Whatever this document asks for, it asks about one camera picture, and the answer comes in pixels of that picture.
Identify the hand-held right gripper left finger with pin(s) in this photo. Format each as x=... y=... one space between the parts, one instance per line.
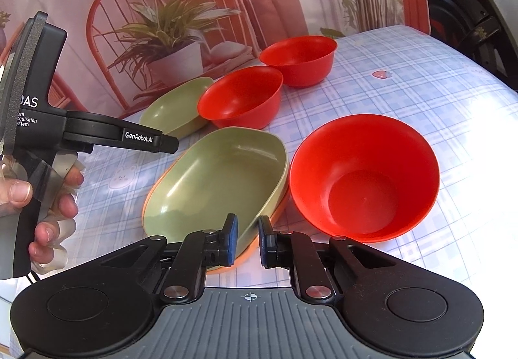
x=231 y=239

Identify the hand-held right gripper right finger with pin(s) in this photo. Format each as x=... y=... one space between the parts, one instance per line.
x=265 y=241

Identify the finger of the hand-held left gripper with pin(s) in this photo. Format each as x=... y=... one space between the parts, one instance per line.
x=149 y=137

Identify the orange oval plate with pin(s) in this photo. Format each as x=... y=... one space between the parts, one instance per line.
x=199 y=119
x=243 y=260

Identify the green oval plate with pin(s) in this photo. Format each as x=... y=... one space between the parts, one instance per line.
x=174 y=108
x=214 y=181

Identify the red plastic bowl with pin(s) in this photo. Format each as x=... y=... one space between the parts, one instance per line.
x=299 y=59
x=238 y=100
x=364 y=189

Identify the person's left hand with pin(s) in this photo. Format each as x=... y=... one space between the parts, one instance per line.
x=64 y=205

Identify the blue plaid cloth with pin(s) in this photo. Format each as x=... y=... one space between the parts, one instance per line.
x=404 y=71

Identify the black exercise bike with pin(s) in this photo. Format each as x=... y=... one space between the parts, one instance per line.
x=465 y=19

